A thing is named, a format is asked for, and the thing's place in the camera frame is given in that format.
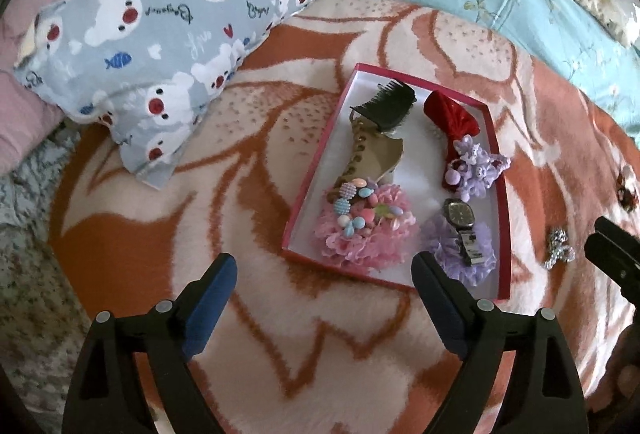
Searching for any brown hair claw clip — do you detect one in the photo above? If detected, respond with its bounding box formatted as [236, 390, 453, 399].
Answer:
[334, 111, 405, 190]

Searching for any rhinestone bow hair clip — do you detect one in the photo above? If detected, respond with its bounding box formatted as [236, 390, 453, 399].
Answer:
[542, 227, 576, 271]

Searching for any grey bear print pillow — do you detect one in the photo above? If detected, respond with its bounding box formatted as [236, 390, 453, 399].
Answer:
[14, 0, 323, 190]

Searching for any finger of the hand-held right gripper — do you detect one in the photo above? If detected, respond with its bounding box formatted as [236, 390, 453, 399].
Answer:
[585, 215, 640, 310]

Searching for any orange and white flower blanket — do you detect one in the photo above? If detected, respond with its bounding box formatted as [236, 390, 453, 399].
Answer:
[47, 0, 640, 434]

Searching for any black hair claw clip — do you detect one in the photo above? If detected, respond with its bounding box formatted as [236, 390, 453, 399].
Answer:
[349, 82, 418, 135]

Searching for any silver wrist watch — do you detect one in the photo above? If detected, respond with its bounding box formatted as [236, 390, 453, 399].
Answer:
[442, 198, 483, 267]

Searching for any red bow hair clip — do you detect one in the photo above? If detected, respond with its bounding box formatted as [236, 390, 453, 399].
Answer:
[422, 89, 483, 187]

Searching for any pink-rimmed white box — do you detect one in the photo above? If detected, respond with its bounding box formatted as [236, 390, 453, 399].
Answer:
[282, 62, 512, 302]

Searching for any purple frilly scrunchie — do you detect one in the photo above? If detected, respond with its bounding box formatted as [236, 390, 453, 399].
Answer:
[424, 214, 497, 287]

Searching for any grey floral bed sheet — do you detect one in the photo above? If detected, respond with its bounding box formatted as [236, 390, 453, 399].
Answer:
[0, 121, 151, 434]

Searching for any pastel beaded hair clip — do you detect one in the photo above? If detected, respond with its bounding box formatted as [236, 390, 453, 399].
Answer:
[332, 179, 406, 237]

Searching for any pink frilly scrunchie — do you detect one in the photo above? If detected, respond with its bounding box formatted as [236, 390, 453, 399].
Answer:
[314, 184, 421, 271]

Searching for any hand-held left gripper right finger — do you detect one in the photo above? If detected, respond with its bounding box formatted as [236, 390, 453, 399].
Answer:
[410, 250, 591, 434]

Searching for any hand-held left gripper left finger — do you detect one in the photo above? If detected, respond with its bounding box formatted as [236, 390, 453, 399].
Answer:
[62, 253, 238, 434]

